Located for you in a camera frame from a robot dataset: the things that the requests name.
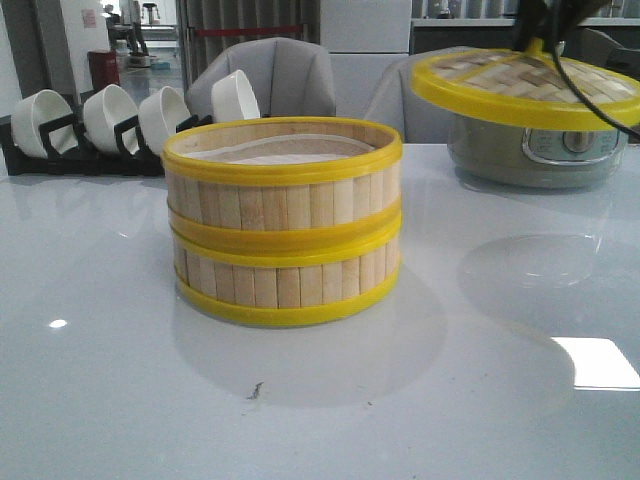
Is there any grey chair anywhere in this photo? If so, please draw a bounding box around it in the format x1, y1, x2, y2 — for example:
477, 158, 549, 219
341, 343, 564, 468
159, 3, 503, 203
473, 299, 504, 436
364, 46, 469, 144
185, 37, 336, 117

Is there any bamboo steamer lid yellow rim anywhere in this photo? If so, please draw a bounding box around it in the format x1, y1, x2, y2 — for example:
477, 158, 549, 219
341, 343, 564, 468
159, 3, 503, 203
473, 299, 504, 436
410, 39, 639, 131

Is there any grey chair right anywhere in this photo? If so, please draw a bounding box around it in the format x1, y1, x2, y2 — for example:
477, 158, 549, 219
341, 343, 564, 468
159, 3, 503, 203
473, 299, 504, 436
364, 46, 469, 144

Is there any white bowl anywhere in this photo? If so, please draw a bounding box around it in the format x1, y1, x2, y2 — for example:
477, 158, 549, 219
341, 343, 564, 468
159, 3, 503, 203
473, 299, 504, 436
211, 69, 261, 123
11, 89, 72, 159
138, 86, 191, 156
83, 84, 138, 154

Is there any grey chair left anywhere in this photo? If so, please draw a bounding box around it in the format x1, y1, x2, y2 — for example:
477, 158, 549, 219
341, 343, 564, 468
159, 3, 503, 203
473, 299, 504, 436
185, 37, 336, 117

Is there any white cabinet in background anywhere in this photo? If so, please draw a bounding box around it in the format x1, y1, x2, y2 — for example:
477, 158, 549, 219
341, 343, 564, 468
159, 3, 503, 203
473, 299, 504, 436
319, 0, 412, 117

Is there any grey-green electric cooking pot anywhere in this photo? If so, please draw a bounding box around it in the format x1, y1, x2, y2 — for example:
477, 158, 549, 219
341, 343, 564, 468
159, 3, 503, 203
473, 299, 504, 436
447, 115, 628, 189

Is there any black cable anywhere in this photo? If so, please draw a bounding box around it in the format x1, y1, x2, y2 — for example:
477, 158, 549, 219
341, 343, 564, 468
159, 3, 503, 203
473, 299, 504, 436
512, 0, 640, 142

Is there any red bin in background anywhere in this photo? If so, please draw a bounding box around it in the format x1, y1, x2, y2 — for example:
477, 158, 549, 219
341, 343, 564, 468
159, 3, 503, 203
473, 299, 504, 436
87, 50, 120, 92

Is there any white bowl far right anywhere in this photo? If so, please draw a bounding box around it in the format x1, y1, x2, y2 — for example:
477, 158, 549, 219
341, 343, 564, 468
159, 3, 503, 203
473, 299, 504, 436
211, 69, 261, 123

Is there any bamboo steamer basket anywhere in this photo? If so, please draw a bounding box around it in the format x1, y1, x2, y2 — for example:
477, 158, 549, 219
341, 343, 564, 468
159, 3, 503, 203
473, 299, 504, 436
162, 116, 403, 252
173, 217, 402, 327

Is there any white bowl far left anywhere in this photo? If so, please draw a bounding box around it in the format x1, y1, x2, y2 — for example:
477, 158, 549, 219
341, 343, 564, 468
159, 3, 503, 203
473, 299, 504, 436
11, 89, 72, 159

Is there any black bowl rack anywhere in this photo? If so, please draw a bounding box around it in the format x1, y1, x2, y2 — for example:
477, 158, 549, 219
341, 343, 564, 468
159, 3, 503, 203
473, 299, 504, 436
1, 107, 212, 177

